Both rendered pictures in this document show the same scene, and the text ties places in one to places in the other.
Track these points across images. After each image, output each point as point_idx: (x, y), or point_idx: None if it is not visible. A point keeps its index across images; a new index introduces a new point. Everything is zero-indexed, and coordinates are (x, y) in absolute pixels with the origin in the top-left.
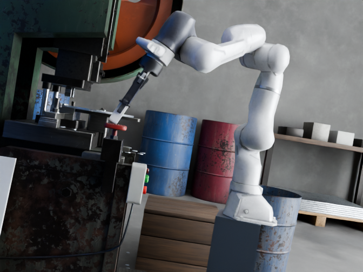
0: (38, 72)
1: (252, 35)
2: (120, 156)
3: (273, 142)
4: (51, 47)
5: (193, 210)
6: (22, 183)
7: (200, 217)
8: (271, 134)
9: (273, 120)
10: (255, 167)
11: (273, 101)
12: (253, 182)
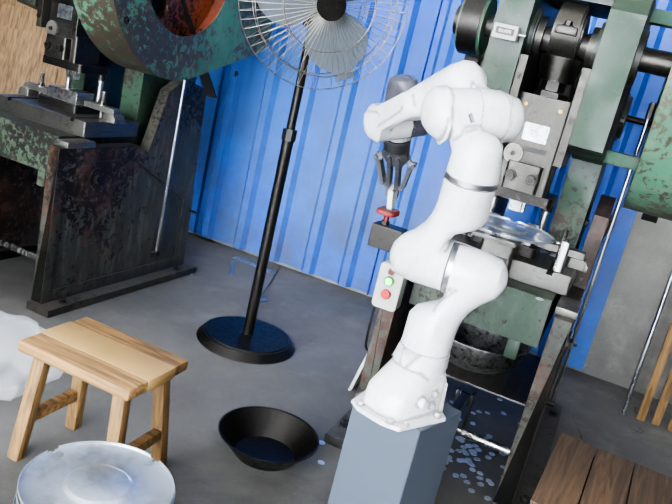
0: (586, 193)
1: (431, 81)
2: (383, 244)
3: (395, 260)
4: (571, 155)
5: (603, 497)
6: None
7: (542, 477)
8: (395, 244)
9: (434, 231)
10: (410, 311)
11: (440, 193)
12: (402, 336)
